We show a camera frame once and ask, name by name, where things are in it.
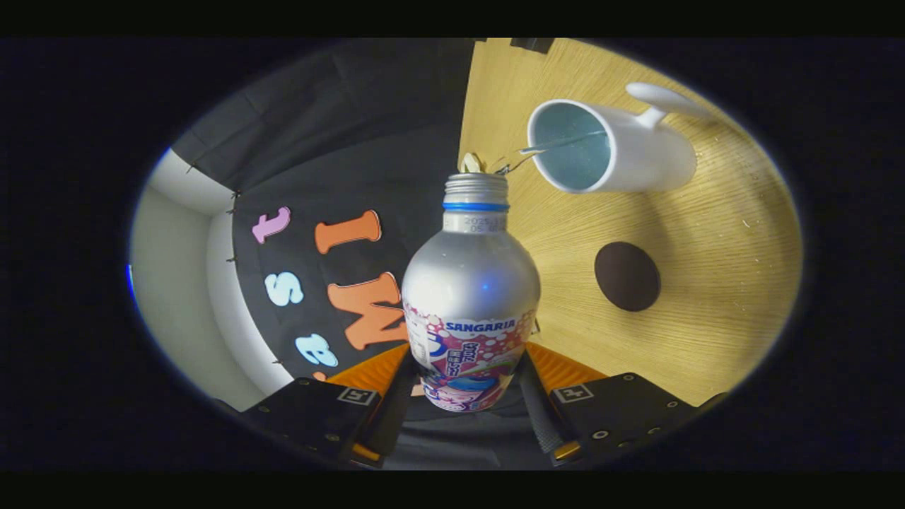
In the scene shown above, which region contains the black backdrop cloth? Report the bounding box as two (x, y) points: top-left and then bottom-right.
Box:
(172, 38), (481, 382)

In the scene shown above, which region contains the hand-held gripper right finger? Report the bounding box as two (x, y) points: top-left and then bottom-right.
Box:
(520, 341), (729, 464)

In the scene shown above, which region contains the dark brown round coaster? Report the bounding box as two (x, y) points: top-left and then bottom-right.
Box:
(594, 242), (662, 312)

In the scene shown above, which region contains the clear juice stream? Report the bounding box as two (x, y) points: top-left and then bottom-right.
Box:
(460, 129), (609, 175)

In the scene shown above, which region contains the white cup with handle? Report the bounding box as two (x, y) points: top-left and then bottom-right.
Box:
(527, 82), (715, 194)

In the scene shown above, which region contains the silver juice bottle printed label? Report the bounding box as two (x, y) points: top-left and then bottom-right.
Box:
(402, 172), (542, 413)

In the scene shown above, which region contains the wooden table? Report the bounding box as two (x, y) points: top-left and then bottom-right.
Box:
(458, 38), (803, 407)

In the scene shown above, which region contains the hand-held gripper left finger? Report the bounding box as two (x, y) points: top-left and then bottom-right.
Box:
(244, 343), (418, 469)

